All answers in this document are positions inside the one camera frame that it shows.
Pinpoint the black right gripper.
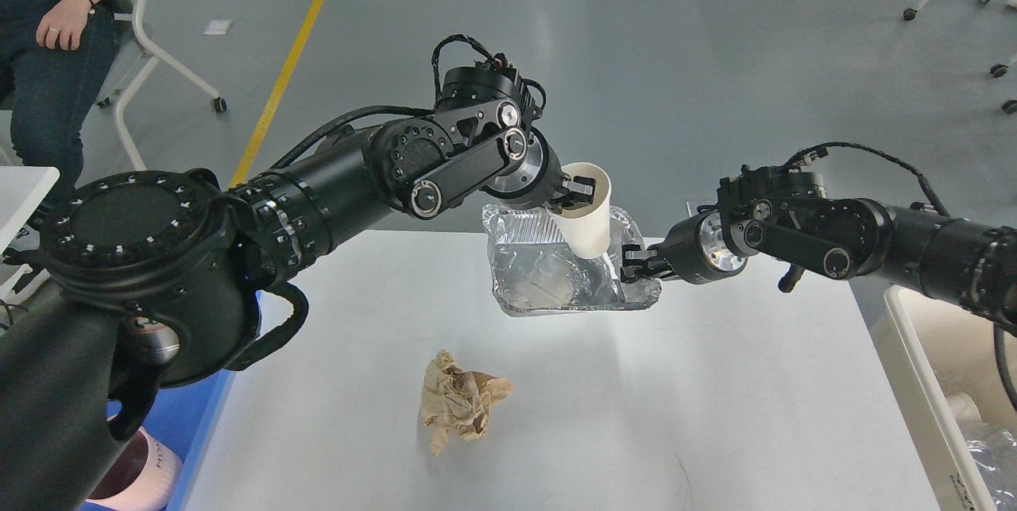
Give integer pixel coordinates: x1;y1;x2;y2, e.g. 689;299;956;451
620;211;747;285

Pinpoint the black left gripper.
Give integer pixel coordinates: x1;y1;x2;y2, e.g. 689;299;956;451
485;128;597;215

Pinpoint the white paper cup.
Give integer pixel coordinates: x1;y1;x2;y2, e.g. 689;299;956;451
550;162;613;260

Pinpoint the foil lined bin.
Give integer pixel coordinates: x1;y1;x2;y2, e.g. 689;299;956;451
481;203;662;318

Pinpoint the brown paper napkin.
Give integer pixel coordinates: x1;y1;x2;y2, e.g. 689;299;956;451
419;349;515;456

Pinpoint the pink ceramic mug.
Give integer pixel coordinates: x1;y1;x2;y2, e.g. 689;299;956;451
86;428;183;510

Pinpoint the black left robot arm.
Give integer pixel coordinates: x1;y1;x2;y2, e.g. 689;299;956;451
1;34;602;510

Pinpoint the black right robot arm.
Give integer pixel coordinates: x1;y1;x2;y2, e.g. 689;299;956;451
620;144;1016;401

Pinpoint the white waste bin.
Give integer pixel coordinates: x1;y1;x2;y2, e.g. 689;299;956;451
869;286;1015;510

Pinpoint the blue plastic tray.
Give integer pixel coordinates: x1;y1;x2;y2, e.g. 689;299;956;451
79;288;264;511

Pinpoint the white office chair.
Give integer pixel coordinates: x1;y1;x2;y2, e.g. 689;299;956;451
95;0;226;171

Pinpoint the person in black clothes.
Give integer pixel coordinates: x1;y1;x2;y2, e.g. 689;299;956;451
1;0;117;251

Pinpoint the white side table left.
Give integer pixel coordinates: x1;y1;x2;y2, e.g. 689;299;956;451
1;166;59;304

